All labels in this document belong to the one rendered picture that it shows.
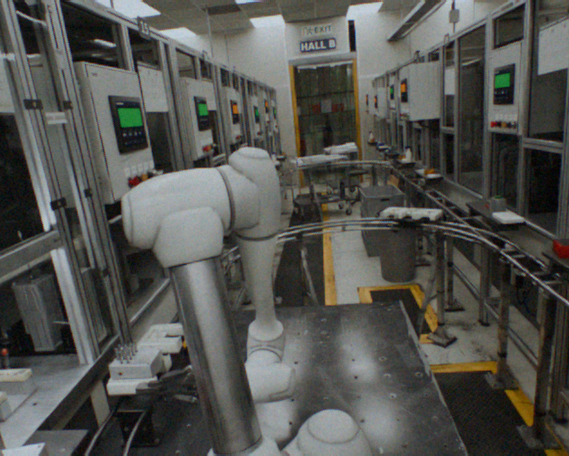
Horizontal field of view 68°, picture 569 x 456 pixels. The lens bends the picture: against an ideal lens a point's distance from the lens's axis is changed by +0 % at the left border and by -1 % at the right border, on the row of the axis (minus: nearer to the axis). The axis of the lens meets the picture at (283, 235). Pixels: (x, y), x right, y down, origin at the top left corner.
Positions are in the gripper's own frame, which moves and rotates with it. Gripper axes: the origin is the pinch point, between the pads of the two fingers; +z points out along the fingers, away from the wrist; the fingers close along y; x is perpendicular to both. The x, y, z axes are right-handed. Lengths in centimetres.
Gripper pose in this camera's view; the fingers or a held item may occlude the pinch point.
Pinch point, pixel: (148, 387)
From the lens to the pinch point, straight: 132.9
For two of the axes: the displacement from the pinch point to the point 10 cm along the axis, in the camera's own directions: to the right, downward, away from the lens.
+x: -0.7, 2.8, -9.6
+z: -9.9, 0.8, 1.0
